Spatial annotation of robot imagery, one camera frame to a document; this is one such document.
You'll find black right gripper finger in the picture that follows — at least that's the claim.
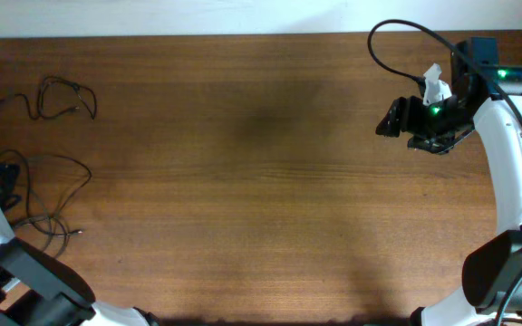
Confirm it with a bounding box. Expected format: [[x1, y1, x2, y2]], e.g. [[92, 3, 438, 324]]
[[375, 97, 408, 138], [407, 129, 475, 155]]

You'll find short thin black usb cable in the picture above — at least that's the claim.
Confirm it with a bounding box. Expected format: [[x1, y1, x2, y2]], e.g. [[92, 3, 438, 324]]
[[0, 75, 99, 121]]

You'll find long thin black usb cable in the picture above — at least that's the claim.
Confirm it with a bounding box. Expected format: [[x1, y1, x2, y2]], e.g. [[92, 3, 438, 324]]
[[0, 149, 93, 239]]

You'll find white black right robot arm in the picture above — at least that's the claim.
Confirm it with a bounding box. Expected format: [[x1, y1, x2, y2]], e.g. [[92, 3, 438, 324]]
[[376, 37, 522, 325]]

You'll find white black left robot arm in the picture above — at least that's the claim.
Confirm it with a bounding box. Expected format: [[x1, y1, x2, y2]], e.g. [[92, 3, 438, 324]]
[[0, 163, 158, 326]]

